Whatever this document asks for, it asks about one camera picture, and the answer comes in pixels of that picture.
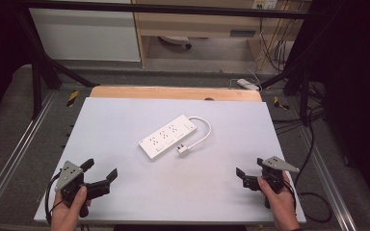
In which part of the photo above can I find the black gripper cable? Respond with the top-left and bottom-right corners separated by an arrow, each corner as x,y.
282,105 -> 333,224
43,172 -> 63,225

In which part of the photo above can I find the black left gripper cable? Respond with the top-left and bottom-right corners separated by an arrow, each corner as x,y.
43,172 -> 63,225

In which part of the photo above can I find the white cabinet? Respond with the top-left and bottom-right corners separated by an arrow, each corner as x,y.
28,0 -> 142,63

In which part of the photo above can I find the white power cable with plug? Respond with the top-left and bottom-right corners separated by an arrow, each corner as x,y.
176,115 -> 213,159

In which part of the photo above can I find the black metal frame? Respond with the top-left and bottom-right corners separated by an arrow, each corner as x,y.
13,0 -> 345,128

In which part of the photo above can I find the person's right hand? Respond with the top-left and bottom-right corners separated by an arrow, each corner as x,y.
256,171 -> 302,231

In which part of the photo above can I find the white floor power strip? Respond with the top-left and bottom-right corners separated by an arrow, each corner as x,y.
236,78 -> 261,92

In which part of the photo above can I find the yellow black floor tape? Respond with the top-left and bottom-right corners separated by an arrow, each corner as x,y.
273,95 -> 291,111
66,90 -> 81,108

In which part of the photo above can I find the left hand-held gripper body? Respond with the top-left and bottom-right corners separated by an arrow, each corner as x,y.
54,160 -> 111,218

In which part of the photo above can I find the wooden table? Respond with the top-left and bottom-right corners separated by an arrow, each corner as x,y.
89,85 -> 263,103

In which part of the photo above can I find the office chair base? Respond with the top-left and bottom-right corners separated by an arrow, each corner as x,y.
158,35 -> 194,50

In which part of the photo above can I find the person's left hand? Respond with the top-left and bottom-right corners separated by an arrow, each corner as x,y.
49,185 -> 92,231

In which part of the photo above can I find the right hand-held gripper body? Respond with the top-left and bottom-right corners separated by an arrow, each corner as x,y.
241,155 -> 301,210

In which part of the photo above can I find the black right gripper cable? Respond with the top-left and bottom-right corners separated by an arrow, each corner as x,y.
282,105 -> 333,224

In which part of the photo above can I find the white wall socket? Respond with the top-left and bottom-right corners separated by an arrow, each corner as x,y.
251,0 -> 278,11

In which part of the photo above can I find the bundle of hanging cables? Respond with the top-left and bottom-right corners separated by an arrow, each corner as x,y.
258,9 -> 295,73

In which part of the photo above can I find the aluminium floor rail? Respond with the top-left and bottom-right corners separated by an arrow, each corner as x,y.
0,91 -> 58,215
300,126 -> 359,231

